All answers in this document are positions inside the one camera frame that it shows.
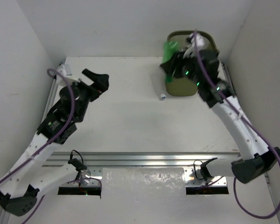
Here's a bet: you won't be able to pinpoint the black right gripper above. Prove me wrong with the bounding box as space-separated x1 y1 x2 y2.
162 49 203 85

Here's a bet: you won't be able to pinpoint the green plastic bottle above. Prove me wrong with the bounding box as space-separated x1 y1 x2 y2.
160 41 179 83

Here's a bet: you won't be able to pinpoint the clear bottle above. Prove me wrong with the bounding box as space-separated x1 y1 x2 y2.
159 88 167 101

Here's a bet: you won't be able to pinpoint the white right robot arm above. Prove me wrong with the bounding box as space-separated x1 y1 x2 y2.
160 49 280 183

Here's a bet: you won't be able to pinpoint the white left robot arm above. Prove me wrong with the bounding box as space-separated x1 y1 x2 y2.
0 69 109 217

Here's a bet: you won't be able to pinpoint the olive green mesh bin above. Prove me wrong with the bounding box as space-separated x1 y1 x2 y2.
165 30 219 97

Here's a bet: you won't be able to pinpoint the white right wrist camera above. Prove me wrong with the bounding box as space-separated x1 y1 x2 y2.
183 33 206 58

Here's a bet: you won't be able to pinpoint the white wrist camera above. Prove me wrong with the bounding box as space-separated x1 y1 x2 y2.
56 63 79 87
183 33 206 58

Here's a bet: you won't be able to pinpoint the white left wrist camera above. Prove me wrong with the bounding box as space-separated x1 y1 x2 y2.
56 63 79 87

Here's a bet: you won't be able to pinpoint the aluminium frame rail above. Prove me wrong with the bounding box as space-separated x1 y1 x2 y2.
13 59 270 187

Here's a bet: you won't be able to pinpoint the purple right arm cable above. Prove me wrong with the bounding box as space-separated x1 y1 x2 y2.
192 30 280 219

